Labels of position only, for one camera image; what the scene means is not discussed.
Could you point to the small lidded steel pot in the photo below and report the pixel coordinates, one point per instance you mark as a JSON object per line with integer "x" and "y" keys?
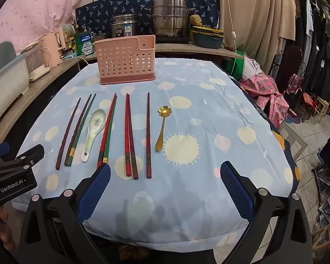
{"x": 99, "y": 36}

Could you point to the row of hanging clothes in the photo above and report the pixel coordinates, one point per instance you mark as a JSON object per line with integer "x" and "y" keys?
{"x": 319, "y": 60}

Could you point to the stainless steel steamer pot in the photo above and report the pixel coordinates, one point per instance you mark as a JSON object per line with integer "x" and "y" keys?
{"x": 169, "y": 19}

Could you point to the pink electric kettle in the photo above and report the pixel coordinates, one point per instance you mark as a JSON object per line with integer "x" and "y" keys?
{"x": 51, "y": 46}

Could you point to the green tin can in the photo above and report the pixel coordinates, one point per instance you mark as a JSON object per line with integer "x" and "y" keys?
{"x": 85, "y": 46}

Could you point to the blue plastic basin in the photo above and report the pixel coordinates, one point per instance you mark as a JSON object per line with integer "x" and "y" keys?
{"x": 209, "y": 42}

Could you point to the gold flower-shaped spoon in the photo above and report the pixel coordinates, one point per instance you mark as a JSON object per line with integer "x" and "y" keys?
{"x": 165, "y": 111}

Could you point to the person's left hand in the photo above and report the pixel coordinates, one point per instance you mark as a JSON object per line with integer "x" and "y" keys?
{"x": 5, "y": 233}

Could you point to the stainless steel rice cooker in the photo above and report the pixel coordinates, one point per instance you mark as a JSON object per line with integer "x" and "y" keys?
{"x": 123, "y": 27}

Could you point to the green cloth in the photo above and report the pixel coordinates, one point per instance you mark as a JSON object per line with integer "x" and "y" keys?
{"x": 238, "y": 66}

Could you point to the beige curtain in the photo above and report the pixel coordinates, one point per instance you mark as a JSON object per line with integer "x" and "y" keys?
{"x": 253, "y": 19}

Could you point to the yellow plastic basin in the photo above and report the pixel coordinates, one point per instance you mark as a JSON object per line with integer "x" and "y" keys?
{"x": 206, "y": 29}

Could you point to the light blue spotted tablecloth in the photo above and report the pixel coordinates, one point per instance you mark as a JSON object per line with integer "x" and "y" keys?
{"x": 198, "y": 88}

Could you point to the yellow wooden stool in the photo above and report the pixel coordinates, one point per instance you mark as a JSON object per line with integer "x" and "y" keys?
{"x": 323, "y": 104}

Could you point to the white and green box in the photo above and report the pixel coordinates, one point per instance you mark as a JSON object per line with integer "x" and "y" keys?
{"x": 68, "y": 30}

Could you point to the pink pineapple-print cloth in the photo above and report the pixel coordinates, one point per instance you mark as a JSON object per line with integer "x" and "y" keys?
{"x": 264, "y": 90}

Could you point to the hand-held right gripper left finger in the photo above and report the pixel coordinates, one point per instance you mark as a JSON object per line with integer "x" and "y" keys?
{"x": 95, "y": 189}

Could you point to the dark purple chopstick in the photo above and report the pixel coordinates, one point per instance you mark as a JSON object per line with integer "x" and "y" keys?
{"x": 59, "y": 161}

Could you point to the white plastic tub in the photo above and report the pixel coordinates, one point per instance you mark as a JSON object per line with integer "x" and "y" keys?
{"x": 8, "y": 77}

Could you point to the clear glass kettle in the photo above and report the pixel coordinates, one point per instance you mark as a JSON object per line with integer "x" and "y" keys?
{"x": 35, "y": 63}

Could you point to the navy leaf-print cloth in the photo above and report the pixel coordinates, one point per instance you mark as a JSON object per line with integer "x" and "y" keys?
{"x": 104, "y": 5}

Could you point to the black induction cooktop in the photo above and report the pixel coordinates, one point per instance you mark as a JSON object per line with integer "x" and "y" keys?
{"x": 176, "y": 39}

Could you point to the white ceramic soup spoon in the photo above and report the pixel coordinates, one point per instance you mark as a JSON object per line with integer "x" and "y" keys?
{"x": 96, "y": 119}

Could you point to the red and green chopstick pair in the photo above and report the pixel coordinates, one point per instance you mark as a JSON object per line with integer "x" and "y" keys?
{"x": 102, "y": 145}

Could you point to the dark maroon chopstick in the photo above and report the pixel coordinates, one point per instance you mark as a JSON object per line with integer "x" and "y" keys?
{"x": 134, "y": 165}
{"x": 148, "y": 156}

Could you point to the brown chopstick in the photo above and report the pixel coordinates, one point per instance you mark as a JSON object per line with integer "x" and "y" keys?
{"x": 66, "y": 159}

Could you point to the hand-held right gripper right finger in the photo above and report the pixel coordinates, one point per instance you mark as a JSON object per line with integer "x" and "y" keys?
{"x": 236, "y": 189}

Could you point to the pink perforated utensil holder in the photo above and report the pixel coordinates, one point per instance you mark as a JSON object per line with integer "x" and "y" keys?
{"x": 121, "y": 60}

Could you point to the tan loofah sponge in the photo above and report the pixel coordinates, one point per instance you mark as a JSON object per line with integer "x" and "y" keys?
{"x": 195, "y": 20}

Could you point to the blue wipes packet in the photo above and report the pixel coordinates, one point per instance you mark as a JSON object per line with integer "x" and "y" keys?
{"x": 70, "y": 56}

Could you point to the pink printed curtain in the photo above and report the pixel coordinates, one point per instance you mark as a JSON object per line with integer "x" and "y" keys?
{"x": 38, "y": 5}

